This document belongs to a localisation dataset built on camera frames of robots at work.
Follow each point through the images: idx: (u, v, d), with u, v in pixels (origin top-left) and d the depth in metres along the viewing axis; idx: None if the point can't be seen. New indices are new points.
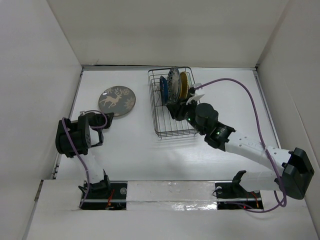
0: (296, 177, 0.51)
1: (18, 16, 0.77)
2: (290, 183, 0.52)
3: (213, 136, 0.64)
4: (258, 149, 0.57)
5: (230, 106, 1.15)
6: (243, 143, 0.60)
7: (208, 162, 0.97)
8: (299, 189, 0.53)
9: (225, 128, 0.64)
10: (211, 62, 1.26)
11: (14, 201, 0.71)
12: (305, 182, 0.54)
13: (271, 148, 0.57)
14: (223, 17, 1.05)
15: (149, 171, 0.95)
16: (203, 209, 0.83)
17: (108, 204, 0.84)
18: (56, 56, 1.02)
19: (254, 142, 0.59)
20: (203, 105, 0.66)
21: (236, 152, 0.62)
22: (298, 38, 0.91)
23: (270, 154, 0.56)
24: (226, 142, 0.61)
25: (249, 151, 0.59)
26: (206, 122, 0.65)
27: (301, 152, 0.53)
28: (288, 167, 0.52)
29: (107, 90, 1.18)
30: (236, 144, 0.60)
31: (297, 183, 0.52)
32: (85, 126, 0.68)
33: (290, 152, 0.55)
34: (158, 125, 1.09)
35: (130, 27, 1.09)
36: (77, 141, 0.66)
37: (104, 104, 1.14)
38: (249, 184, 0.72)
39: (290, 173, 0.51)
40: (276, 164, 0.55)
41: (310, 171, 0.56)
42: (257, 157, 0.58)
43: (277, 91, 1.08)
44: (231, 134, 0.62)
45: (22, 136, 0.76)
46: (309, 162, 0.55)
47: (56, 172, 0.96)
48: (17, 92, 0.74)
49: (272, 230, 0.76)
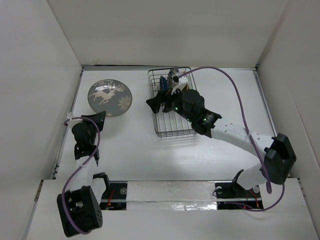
0: (277, 161, 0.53)
1: (18, 17, 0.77)
2: (272, 167, 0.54)
3: (200, 123, 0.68)
4: (242, 134, 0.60)
5: (230, 106, 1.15)
6: (229, 129, 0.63)
7: (208, 162, 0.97)
8: (281, 174, 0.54)
9: (212, 115, 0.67)
10: (212, 62, 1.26)
11: (15, 201, 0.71)
12: (287, 168, 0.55)
13: (256, 133, 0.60)
14: (223, 17, 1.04)
15: (149, 171, 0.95)
16: (203, 209, 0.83)
17: (108, 204, 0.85)
18: (56, 56, 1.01)
19: (238, 128, 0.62)
20: (188, 92, 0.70)
21: (221, 138, 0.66)
22: (298, 38, 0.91)
23: (254, 139, 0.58)
24: (212, 127, 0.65)
25: (233, 137, 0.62)
26: (191, 108, 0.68)
27: (283, 138, 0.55)
28: (270, 151, 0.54)
29: (99, 83, 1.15)
30: (221, 130, 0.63)
31: (279, 168, 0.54)
32: (92, 205, 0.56)
33: (273, 138, 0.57)
34: (158, 125, 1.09)
35: (130, 27, 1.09)
36: (86, 223, 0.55)
37: (94, 98, 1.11)
38: (244, 182, 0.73)
39: (271, 157, 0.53)
40: (259, 149, 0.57)
41: (293, 157, 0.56)
42: (242, 142, 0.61)
43: (277, 90, 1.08)
44: (217, 121, 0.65)
45: (22, 136, 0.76)
46: (291, 148, 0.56)
47: (56, 172, 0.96)
48: (17, 92, 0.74)
49: (272, 230, 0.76)
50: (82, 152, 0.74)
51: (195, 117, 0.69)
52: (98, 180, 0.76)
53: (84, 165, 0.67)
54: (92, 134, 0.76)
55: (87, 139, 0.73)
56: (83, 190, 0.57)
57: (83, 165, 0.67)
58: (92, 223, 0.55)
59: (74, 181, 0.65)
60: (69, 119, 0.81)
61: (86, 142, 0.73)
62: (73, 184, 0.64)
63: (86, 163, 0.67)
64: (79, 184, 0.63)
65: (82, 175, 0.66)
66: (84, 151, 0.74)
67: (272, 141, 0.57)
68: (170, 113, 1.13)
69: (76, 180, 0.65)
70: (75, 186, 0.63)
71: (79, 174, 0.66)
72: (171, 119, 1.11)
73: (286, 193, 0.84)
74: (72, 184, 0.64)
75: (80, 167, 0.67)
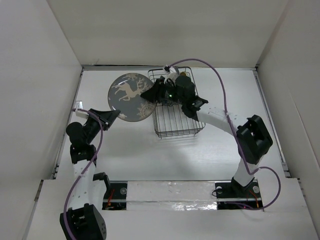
0: (248, 137, 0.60)
1: (18, 16, 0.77)
2: (244, 144, 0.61)
3: (189, 107, 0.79)
4: (221, 116, 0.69)
5: (230, 106, 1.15)
6: (211, 111, 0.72)
7: (208, 162, 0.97)
8: (252, 151, 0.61)
9: (200, 101, 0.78)
10: (212, 62, 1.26)
11: (15, 201, 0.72)
12: (261, 147, 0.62)
13: (233, 115, 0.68)
14: (223, 17, 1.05)
15: (149, 172, 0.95)
16: (203, 209, 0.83)
17: (108, 204, 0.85)
18: (56, 56, 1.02)
19: (219, 110, 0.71)
20: (181, 78, 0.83)
21: (206, 120, 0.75)
22: (298, 38, 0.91)
23: (231, 119, 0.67)
24: (198, 110, 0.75)
25: (214, 117, 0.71)
26: (183, 92, 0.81)
27: (257, 118, 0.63)
28: (242, 128, 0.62)
29: (131, 76, 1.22)
30: (205, 112, 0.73)
31: (250, 144, 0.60)
32: (96, 222, 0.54)
33: (248, 119, 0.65)
34: (158, 125, 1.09)
35: (129, 27, 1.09)
36: (91, 237, 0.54)
37: (118, 91, 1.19)
38: (239, 177, 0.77)
39: (242, 133, 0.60)
40: (234, 127, 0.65)
41: (268, 139, 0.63)
42: (221, 123, 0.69)
43: (277, 90, 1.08)
44: (203, 105, 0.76)
45: (22, 136, 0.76)
46: (266, 130, 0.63)
47: (56, 172, 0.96)
48: (17, 92, 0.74)
49: (272, 230, 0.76)
50: (79, 154, 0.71)
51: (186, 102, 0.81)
52: (98, 183, 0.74)
53: (82, 174, 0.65)
54: (91, 133, 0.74)
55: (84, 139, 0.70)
56: (87, 207, 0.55)
57: (82, 174, 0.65)
58: (96, 237, 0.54)
59: (75, 196, 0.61)
60: (77, 109, 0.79)
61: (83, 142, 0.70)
62: (73, 201, 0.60)
63: (84, 172, 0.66)
64: (81, 199, 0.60)
65: (83, 189, 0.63)
66: (80, 153, 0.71)
67: (247, 122, 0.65)
68: (170, 113, 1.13)
69: (77, 196, 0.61)
70: (75, 202, 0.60)
71: (78, 187, 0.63)
72: (171, 118, 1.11)
73: (285, 193, 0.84)
74: (71, 201, 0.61)
75: (79, 176, 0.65)
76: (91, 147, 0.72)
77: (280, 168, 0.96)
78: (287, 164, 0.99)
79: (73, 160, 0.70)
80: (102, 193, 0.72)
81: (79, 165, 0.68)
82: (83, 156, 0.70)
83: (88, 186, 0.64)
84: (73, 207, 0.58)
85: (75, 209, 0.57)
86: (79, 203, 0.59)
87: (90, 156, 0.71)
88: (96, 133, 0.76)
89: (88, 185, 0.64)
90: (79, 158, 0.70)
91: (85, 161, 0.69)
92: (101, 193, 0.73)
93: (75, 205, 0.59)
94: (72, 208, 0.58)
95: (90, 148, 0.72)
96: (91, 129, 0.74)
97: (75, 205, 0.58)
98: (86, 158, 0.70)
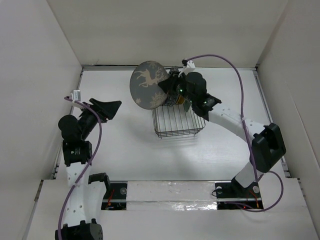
0: (264, 147, 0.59)
1: (18, 17, 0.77)
2: (258, 152, 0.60)
3: (201, 106, 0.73)
4: (237, 120, 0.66)
5: (230, 106, 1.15)
6: (225, 113, 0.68)
7: (208, 162, 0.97)
8: (265, 160, 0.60)
9: (212, 99, 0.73)
10: (212, 62, 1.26)
11: (15, 201, 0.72)
12: (274, 157, 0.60)
13: (249, 121, 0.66)
14: (223, 16, 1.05)
15: (148, 172, 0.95)
16: (203, 209, 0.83)
17: (108, 204, 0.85)
18: (56, 56, 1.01)
19: (234, 114, 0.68)
20: (193, 74, 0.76)
21: (218, 121, 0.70)
22: (298, 38, 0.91)
23: (246, 125, 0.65)
24: (210, 110, 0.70)
25: (229, 120, 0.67)
26: (193, 90, 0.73)
27: (274, 127, 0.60)
28: (259, 136, 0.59)
29: (151, 63, 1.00)
30: (218, 114, 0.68)
31: (264, 153, 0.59)
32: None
33: (265, 126, 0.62)
34: (158, 125, 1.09)
35: (129, 27, 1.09)
36: None
37: (138, 77, 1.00)
38: (241, 177, 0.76)
39: (258, 142, 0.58)
40: (249, 134, 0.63)
41: (282, 149, 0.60)
42: (235, 126, 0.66)
43: (277, 90, 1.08)
44: (217, 105, 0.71)
45: (22, 136, 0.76)
46: (282, 139, 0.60)
47: (56, 172, 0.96)
48: (17, 92, 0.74)
49: (271, 230, 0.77)
50: (72, 153, 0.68)
51: (195, 98, 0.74)
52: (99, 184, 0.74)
53: (77, 184, 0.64)
54: (86, 129, 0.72)
55: (77, 136, 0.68)
56: (84, 226, 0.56)
57: (76, 184, 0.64)
58: None
59: (70, 210, 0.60)
60: (73, 100, 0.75)
61: (77, 139, 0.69)
62: (68, 215, 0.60)
63: (78, 182, 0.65)
64: (77, 214, 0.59)
65: (78, 202, 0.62)
66: (73, 151, 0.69)
67: (263, 129, 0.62)
68: (170, 113, 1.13)
69: (72, 210, 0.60)
70: (71, 217, 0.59)
71: (73, 199, 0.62)
72: (171, 118, 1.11)
73: (285, 193, 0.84)
74: (66, 215, 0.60)
75: (73, 186, 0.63)
76: (85, 143, 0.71)
77: (279, 168, 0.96)
78: (287, 164, 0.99)
79: (67, 162, 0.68)
80: (101, 196, 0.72)
81: (73, 169, 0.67)
82: (76, 155, 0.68)
83: (84, 198, 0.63)
84: (68, 223, 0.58)
85: (70, 226, 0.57)
86: (74, 218, 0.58)
87: (84, 153, 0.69)
88: (91, 128, 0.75)
89: (84, 197, 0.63)
90: (72, 158, 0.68)
91: (79, 165, 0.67)
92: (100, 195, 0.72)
93: (70, 221, 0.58)
94: (68, 224, 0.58)
95: (84, 145, 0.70)
96: (86, 124, 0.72)
97: (70, 222, 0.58)
98: (81, 161, 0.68)
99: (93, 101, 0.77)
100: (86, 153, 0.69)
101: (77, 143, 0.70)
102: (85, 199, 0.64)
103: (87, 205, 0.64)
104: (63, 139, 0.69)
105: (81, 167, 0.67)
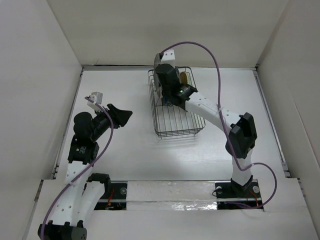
0: (240, 136, 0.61)
1: (18, 17, 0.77)
2: (235, 141, 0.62)
3: (176, 95, 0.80)
4: (213, 110, 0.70)
5: (230, 106, 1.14)
6: (202, 103, 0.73)
7: (208, 162, 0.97)
8: (241, 148, 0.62)
9: (187, 88, 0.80)
10: (212, 62, 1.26)
11: (14, 201, 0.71)
12: (247, 143, 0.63)
13: (226, 111, 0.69)
14: (223, 16, 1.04)
15: (148, 172, 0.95)
16: (203, 209, 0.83)
17: (108, 204, 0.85)
18: (56, 56, 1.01)
19: (210, 104, 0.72)
20: (162, 66, 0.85)
21: (194, 110, 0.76)
22: (298, 38, 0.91)
23: (223, 115, 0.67)
24: (187, 100, 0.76)
25: (204, 109, 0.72)
26: (165, 80, 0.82)
27: (248, 116, 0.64)
28: (235, 127, 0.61)
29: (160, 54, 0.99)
30: (195, 104, 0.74)
31: (240, 142, 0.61)
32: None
33: (240, 116, 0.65)
34: (158, 125, 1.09)
35: (129, 27, 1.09)
36: None
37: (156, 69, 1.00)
38: (235, 176, 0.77)
39: (235, 132, 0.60)
40: (226, 124, 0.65)
41: (254, 136, 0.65)
42: (210, 114, 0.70)
43: (277, 90, 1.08)
44: (193, 95, 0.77)
45: (22, 136, 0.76)
46: (254, 127, 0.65)
47: (55, 173, 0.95)
48: (17, 92, 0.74)
49: (271, 230, 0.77)
50: (77, 151, 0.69)
51: (170, 88, 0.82)
52: (97, 186, 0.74)
53: (73, 183, 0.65)
54: (97, 132, 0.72)
55: (87, 134, 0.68)
56: (67, 228, 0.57)
57: (72, 183, 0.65)
58: None
59: (59, 208, 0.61)
60: (93, 102, 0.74)
61: (86, 138, 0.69)
62: (56, 212, 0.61)
63: (74, 181, 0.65)
64: (64, 214, 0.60)
65: (68, 202, 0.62)
66: (79, 149, 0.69)
67: (238, 119, 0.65)
68: (170, 113, 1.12)
69: (61, 208, 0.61)
70: (58, 215, 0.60)
71: (64, 198, 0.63)
72: (171, 118, 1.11)
73: (285, 193, 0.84)
74: (54, 212, 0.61)
75: (69, 185, 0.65)
76: (92, 145, 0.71)
77: (280, 168, 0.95)
78: (287, 164, 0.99)
79: (70, 158, 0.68)
80: (95, 199, 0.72)
81: (73, 168, 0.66)
82: (80, 154, 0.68)
83: (75, 199, 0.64)
84: (54, 220, 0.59)
85: (55, 224, 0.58)
86: (60, 218, 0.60)
87: (87, 154, 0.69)
88: (103, 131, 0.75)
89: (75, 198, 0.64)
90: (75, 155, 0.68)
91: (79, 165, 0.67)
92: (96, 196, 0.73)
93: (56, 218, 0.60)
94: (53, 221, 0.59)
95: (91, 146, 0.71)
96: (99, 126, 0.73)
97: (56, 219, 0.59)
98: (82, 161, 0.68)
99: (111, 107, 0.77)
100: (90, 154, 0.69)
101: (85, 142, 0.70)
102: (76, 200, 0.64)
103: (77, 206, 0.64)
104: (74, 135, 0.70)
105: (80, 167, 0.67)
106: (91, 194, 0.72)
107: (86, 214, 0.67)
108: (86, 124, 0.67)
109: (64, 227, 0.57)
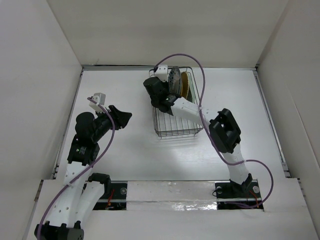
0: (219, 130, 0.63)
1: (19, 18, 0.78)
2: (216, 136, 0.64)
3: (163, 103, 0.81)
4: (194, 110, 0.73)
5: (230, 106, 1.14)
6: (185, 106, 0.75)
7: (208, 162, 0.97)
8: (224, 143, 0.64)
9: (174, 97, 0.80)
10: (212, 62, 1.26)
11: (14, 201, 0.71)
12: (231, 139, 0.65)
13: (206, 109, 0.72)
14: (223, 17, 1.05)
15: (148, 172, 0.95)
16: (203, 209, 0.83)
17: (108, 204, 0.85)
18: (56, 56, 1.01)
19: (192, 105, 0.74)
20: (149, 78, 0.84)
21: (181, 115, 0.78)
22: (298, 38, 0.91)
23: (203, 113, 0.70)
24: (172, 106, 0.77)
25: (188, 112, 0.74)
26: (151, 91, 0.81)
27: (226, 112, 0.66)
28: (214, 122, 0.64)
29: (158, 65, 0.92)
30: (179, 107, 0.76)
31: (221, 137, 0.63)
32: None
33: (219, 112, 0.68)
34: (158, 125, 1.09)
35: (129, 27, 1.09)
36: None
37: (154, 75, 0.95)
38: (233, 175, 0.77)
39: (214, 126, 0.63)
40: (205, 120, 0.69)
41: (237, 130, 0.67)
42: (193, 115, 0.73)
43: (278, 90, 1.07)
44: (177, 100, 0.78)
45: (22, 136, 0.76)
46: (234, 121, 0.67)
47: (55, 172, 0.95)
48: (16, 92, 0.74)
49: (271, 230, 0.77)
50: (77, 151, 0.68)
51: (158, 98, 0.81)
52: (96, 188, 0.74)
53: (70, 184, 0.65)
54: (98, 133, 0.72)
55: (88, 134, 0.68)
56: (63, 230, 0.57)
57: (70, 184, 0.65)
58: None
59: (56, 209, 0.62)
60: (98, 103, 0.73)
61: (86, 138, 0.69)
62: (54, 213, 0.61)
63: (73, 183, 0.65)
64: (61, 215, 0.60)
65: (66, 204, 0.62)
66: (79, 149, 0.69)
67: (217, 115, 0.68)
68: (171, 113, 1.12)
69: (58, 209, 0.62)
70: (55, 215, 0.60)
71: (62, 198, 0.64)
72: (170, 118, 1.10)
73: (286, 193, 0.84)
74: (51, 213, 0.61)
75: (67, 185, 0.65)
76: (92, 146, 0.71)
77: (280, 168, 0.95)
78: (287, 164, 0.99)
79: (69, 158, 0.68)
80: (94, 200, 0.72)
81: (72, 169, 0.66)
82: (80, 154, 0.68)
83: (73, 200, 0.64)
84: (50, 221, 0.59)
85: (52, 225, 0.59)
86: (58, 218, 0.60)
87: (87, 155, 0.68)
88: (105, 132, 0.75)
89: (73, 198, 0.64)
90: (75, 155, 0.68)
91: (79, 166, 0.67)
92: (96, 197, 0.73)
93: (53, 219, 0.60)
94: (49, 221, 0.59)
95: (91, 147, 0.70)
96: (101, 126, 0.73)
97: (52, 219, 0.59)
98: (81, 162, 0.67)
99: (111, 108, 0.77)
100: (90, 155, 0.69)
101: (86, 142, 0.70)
102: (74, 201, 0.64)
103: (75, 206, 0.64)
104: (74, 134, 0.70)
105: (79, 167, 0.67)
106: (91, 194, 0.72)
107: (84, 215, 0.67)
108: (88, 124, 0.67)
109: (61, 228, 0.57)
